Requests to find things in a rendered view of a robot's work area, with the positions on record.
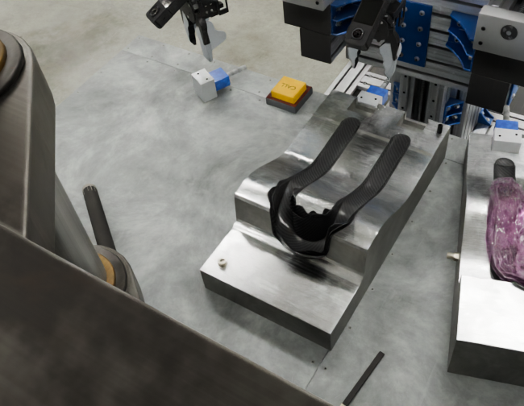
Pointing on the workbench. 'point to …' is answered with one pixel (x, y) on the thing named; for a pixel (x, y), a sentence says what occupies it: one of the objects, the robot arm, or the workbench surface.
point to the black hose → (100, 226)
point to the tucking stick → (363, 379)
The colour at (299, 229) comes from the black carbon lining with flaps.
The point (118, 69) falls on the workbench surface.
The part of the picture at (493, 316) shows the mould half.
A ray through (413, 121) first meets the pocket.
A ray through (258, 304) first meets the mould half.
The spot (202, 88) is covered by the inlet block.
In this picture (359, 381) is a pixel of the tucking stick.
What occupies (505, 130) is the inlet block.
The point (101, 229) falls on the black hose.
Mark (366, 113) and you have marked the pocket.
